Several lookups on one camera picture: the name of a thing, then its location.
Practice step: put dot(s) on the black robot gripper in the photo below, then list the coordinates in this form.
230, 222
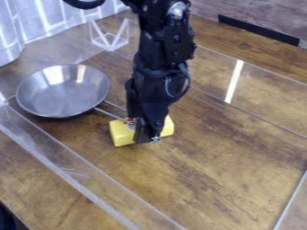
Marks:
150, 95

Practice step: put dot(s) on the yellow butter block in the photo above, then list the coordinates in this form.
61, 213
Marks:
123, 131

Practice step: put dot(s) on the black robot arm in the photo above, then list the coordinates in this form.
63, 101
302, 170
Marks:
168, 38

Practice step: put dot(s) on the silver frying pan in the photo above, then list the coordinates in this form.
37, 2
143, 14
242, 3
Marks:
63, 91

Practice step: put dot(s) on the black strip on table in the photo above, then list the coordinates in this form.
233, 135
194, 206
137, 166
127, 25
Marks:
274, 35

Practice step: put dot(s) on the white sheer curtain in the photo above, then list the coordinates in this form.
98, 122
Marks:
30, 20

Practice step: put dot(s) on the clear acrylic back wall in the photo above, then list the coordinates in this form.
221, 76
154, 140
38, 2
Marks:
270, 97

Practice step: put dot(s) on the clear acrylic wall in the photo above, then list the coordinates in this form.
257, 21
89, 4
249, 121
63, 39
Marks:
270, 97
117, 200

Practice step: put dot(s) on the clear acrylic corner bracket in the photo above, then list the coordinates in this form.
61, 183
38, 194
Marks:
107, 40

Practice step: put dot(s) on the clear acrylic front wall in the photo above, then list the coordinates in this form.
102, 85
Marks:
117, 200

